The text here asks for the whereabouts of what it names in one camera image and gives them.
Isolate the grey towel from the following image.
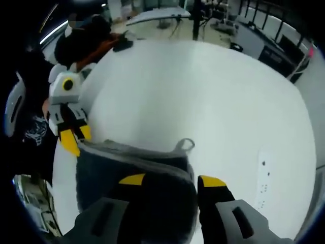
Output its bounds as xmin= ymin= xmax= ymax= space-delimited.
xmin=76 ymin=138 xmax=198 ymax=244

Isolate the person's left hand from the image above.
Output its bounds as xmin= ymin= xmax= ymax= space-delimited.
xmin=42 ymin=98 xmax=51 ymax=120

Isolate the grey worn chest device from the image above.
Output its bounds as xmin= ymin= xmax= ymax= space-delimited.
xmin=5 ymin=72 xmax=26 ymax=138

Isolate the ceiling light strip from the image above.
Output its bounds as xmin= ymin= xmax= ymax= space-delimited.
xmin=39 ymin=21 xmax=70 ymax=46

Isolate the white table power strip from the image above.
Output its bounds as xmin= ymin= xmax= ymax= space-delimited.
xmin=256 ymin=145 xmax=272 ymax=211

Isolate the small black object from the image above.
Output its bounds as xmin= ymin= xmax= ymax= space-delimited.
xmin=113 ymin=38 xmax=134 ymax=53

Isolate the white side desk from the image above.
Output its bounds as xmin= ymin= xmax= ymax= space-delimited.
xmin=125 ymin=9 xmax=191 ymax=26

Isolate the dark low cabinet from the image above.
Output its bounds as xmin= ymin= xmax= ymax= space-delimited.
xmin=258 ymin=34 xmax=309 ymax=77

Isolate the white cable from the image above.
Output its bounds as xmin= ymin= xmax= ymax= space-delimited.
xmin=291 ymin=54 xmax=312 ymax=77

